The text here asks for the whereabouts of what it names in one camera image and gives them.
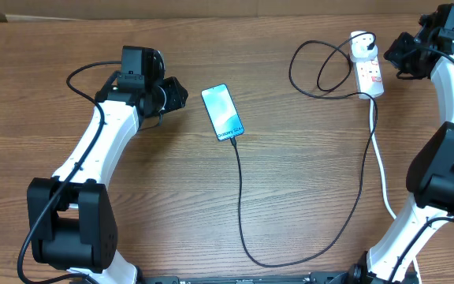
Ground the white power strip cord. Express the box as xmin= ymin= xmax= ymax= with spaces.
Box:
xmin=368 ymin=96 xmax=423 ymax=284

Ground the black usb charging cable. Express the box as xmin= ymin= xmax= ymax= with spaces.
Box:
xmin=229 ymin=32 xmax=379 ymax=269

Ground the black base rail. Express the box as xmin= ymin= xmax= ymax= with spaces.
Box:
xmin=132 ymin=270 xmax=421 ymax=284

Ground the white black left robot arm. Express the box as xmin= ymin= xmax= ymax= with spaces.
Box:
xmin=17 ymin=46 xmax=188 ymax=283

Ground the brown cardboard backdrop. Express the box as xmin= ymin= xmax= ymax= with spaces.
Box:
xmin=0 ymin=0 xmax=453 ymax=22

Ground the black smartphone lit screen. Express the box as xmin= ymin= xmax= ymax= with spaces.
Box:
xmin=201 ymin=84 xmax=244 ymax=141

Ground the white usb wall charger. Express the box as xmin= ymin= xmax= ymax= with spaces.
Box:
xmin=350 ymin=35 xmax=378 ymax=62

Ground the white power strip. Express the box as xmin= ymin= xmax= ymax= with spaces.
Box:
xmin=348 ymin=31 xmax=385 ymax=100

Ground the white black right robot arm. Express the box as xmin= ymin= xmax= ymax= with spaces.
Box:
xmin=333 ymin=3 xmax=454 ymax=283

